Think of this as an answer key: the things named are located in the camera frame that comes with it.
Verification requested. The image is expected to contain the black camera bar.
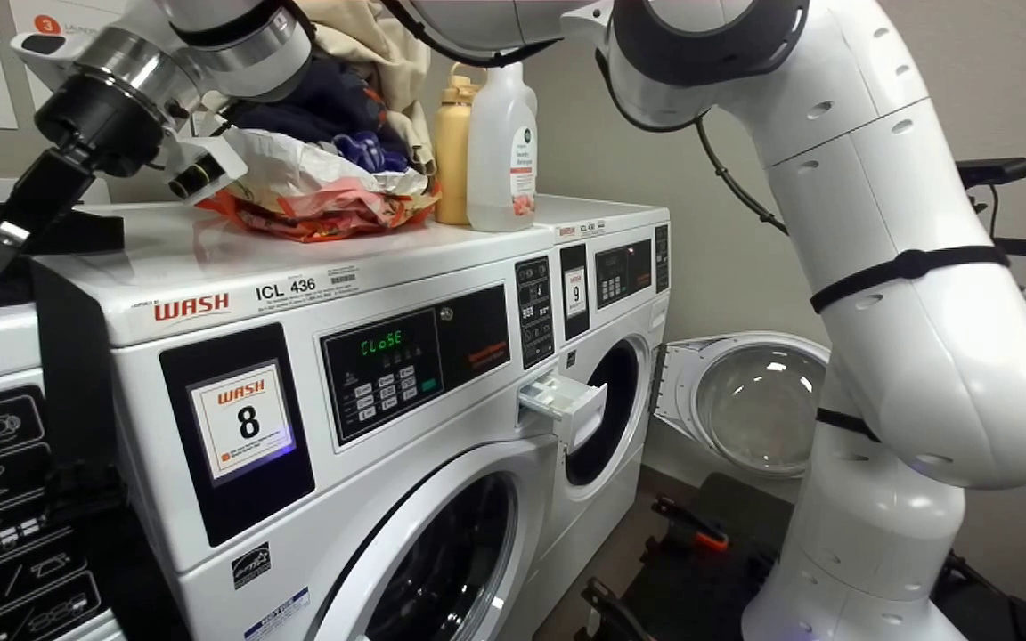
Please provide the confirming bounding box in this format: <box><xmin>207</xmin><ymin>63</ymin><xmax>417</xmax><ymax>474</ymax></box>
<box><xmin>954</xmin><ymin>154</ymin><xmax>1026</xmax><ymax>191</ymax></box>

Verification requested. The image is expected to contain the white open detergent drawer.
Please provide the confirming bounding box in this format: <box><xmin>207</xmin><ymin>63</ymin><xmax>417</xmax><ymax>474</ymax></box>
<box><xmin>517</xmin><ymin>375</ymin><xmax>610</xmax><ymax>452</ymax></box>

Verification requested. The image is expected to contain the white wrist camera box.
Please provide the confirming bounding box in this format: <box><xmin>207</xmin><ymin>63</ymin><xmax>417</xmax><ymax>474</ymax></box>
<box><xmin>163</xmin><ymin>129</ymin><xmax>252</xmax><ymax>207</ymax></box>

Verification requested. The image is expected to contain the wall poster with red print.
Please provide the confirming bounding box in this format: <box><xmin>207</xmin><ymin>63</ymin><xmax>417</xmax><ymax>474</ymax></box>
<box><xmin>3</xmin><ymin>0</ymin><xmax>173</xmax><ymax>76</ymax></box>

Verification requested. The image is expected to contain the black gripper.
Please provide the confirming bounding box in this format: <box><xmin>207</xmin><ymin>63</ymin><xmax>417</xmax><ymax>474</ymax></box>
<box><xmin>0</xmin><ymin>72</ymin><xmax>168</xmax><ymax>280</ymax></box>

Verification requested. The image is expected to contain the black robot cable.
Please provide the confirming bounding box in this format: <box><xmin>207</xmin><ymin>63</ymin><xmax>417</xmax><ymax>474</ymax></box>
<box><xmin>592</xmin><ymin>45</ymin><xmax>790</xmax><ymax>237</ymax></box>

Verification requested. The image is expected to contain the white laundry detergent bottle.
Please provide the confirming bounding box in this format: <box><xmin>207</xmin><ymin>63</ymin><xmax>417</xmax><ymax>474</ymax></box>
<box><xmin>462</xmin><ymin>60</ymin><xmax>541</xmax><ymax>235</ymax></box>

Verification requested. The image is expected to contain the round washer door number 8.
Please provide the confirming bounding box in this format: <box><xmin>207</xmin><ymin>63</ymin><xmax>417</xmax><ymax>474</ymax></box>
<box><xmin>307</xmin><ymin>438</ymin><xmax>550</xmax><ymax>641</ymax></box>

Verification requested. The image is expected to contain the white washing machine number 9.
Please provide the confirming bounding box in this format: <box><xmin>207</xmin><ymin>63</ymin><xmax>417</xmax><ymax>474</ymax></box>
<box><xmin>499</xmin><ymin>191</ymin><xmax>673</xmax><ymax>641</ymax></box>

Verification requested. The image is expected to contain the white washing machine number 8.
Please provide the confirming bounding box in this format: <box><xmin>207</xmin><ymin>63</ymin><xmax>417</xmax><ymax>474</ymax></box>
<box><xmin>30</xmin><ymin>191</ymin><xmax>566</xmax><ymax>641</ymax></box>

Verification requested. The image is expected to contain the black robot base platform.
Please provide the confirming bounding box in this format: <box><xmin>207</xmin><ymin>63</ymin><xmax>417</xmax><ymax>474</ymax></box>
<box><xmin>603</xmin><ymin>474</ymin><xmax>781</xmax><ymax>641</ymax></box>

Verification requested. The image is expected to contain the dark navy garment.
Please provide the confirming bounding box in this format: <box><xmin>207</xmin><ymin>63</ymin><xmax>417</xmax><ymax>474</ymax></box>
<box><xmin>226</xmin><ymin>49</ymin><xmax>414</xmax><ymax>179</ymax></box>

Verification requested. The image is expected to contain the open round washer door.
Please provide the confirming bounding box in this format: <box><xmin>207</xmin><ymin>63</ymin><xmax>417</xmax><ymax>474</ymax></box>
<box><xmin>651</xmin><ymin>328</ymin><xmax>838</xmax><ymax>491</ymax></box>

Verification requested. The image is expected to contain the yellow plastic bottle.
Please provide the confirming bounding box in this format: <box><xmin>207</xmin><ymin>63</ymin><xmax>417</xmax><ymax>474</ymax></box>
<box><xmin>433</xmin><ymin>66</ymin><xmax>478</xmax><ymax>233</ymax></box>

